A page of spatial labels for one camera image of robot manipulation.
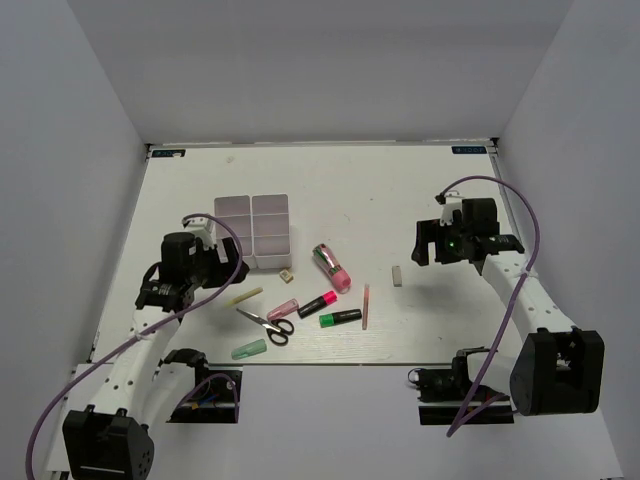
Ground yellow slim highlighter pen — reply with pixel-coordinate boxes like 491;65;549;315
228;287;263;305

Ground orange slim highlighter pen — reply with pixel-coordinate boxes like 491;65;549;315
361;283;370;331

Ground pink crayon tube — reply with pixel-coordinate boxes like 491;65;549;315
312;243;352;293

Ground pink black highlighter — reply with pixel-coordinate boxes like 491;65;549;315
297;290;337;319

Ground green black highlighter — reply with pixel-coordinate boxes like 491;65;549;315
319;309;363;328

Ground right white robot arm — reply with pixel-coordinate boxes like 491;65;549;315
411;198;605;416

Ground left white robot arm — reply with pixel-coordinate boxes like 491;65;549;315
62;231;249;479

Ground white eraser stick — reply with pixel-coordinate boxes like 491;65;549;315
392;265;403;287

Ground right white organizer tray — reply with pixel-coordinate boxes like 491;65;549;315
251;193;292;270

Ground small tan eraser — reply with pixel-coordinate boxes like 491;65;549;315
279;269;293;283

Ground pink correction tape case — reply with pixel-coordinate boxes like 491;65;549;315
267;299;299;321

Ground right blue corner label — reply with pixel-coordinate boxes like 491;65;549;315
451;145;487;155

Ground blue corner label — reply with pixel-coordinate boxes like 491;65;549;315
151;149;186;158
451;145;487;155

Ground green correction tape case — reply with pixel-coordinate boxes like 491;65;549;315
231;339;267;360

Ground left blue corner label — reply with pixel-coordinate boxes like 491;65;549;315
151;149;186;158

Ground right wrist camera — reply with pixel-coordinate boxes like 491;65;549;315
435;190;464;226

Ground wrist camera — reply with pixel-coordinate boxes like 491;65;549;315
182;215;216;250
435;190;464;226

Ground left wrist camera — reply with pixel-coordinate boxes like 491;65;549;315
182;215;216;250

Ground black handled scissors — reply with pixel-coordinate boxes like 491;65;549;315
236;308;295;346

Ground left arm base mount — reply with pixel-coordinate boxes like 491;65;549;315
168;366;243;425

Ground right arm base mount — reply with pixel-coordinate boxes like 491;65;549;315
408;367;516;427

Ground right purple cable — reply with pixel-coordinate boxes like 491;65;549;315
441;175;541;439

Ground purple cable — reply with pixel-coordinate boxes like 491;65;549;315
25;214;245;480
441;175;541;439

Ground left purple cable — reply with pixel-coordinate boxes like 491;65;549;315
25;214;245;480

